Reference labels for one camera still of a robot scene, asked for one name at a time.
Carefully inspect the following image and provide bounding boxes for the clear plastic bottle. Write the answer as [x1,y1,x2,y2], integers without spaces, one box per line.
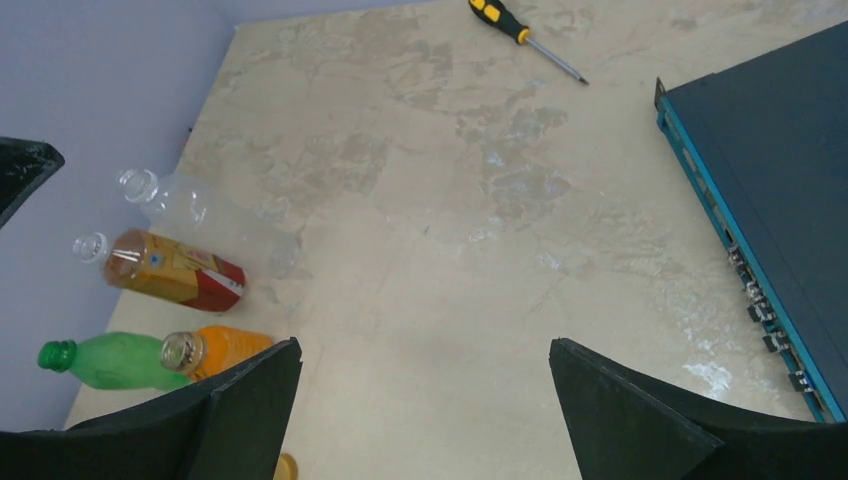
[116,169,301,278]

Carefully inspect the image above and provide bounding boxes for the orange juice bottle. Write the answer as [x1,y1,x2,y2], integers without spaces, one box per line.
[160,325,275,382]

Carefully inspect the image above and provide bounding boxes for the tea bottle with yellow-red label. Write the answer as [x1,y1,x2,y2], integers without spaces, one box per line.
[72,228,246,313]

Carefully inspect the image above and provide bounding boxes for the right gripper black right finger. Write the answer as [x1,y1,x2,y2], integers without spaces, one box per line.
[549,338,847,480]

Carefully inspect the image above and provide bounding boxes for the green plastic bottle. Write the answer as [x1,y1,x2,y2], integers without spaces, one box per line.
[37,331,190,392]

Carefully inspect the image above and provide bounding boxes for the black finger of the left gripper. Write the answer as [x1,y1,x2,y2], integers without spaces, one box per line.
[0,137,65,226]

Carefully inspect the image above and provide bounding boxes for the yellow-black screwdriver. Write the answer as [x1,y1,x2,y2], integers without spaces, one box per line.
[467,0,589,85]

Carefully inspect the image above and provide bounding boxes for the orange bottle cap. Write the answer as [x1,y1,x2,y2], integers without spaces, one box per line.
[273,453,299,480]

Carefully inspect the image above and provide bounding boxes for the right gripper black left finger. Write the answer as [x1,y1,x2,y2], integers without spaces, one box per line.
[1,338,302,479]

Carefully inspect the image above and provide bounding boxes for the dark blue network switch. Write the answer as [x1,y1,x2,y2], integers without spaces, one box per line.
[654,23,847,423]

